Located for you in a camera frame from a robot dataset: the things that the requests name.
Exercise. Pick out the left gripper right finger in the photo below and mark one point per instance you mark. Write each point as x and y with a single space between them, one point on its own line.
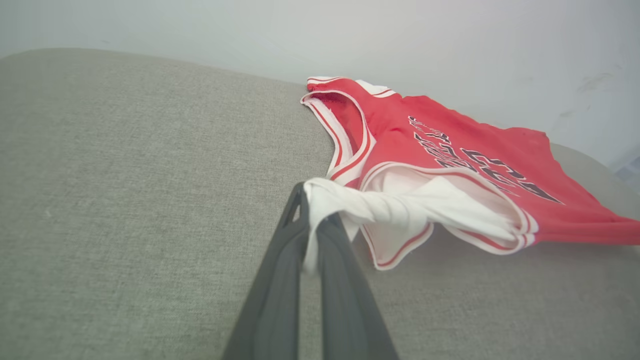
350 310

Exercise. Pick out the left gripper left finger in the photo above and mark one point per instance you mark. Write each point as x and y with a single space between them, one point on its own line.
272 300

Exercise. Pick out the red and white basketball jersey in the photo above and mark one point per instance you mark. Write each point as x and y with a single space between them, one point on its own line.
450 145

